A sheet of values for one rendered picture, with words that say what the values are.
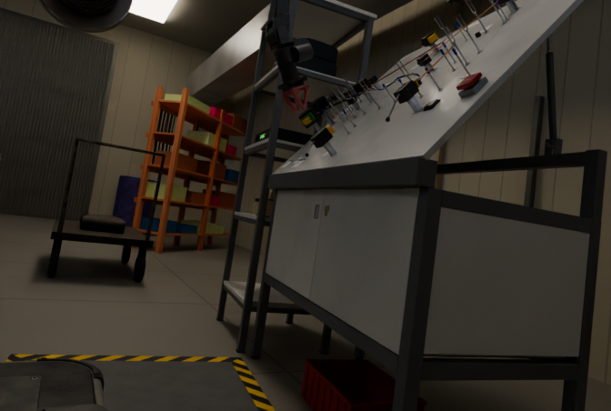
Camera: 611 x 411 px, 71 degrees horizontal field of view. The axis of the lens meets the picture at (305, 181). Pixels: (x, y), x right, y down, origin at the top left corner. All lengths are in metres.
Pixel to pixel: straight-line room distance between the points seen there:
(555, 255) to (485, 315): 0.28
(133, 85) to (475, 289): 8.42
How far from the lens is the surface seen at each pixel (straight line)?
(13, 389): 1.13
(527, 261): 1.26
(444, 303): 1.09
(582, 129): 3.32
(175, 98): 5.79
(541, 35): 1.35
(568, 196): 3.26
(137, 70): 9.19
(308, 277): 1.58
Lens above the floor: 0.69
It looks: 5 degrees up
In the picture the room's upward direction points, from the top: 8 degrees clockwise
